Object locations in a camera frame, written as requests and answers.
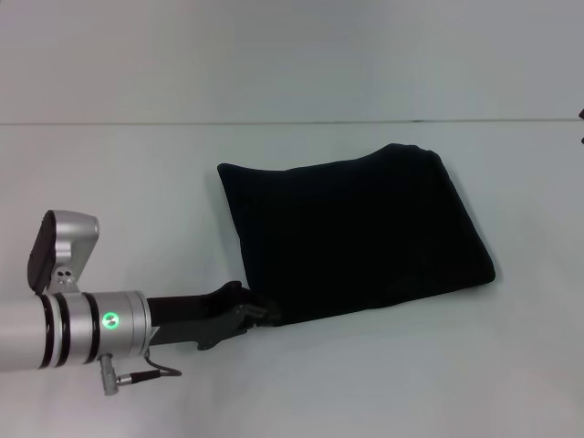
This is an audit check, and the black shirt with FREE print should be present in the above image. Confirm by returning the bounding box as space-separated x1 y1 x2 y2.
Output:
216 142 497 328

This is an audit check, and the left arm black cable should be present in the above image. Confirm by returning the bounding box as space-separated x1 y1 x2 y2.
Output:
98 349 184 398

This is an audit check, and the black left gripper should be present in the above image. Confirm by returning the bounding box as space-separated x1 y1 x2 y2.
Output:
145 279 283 352

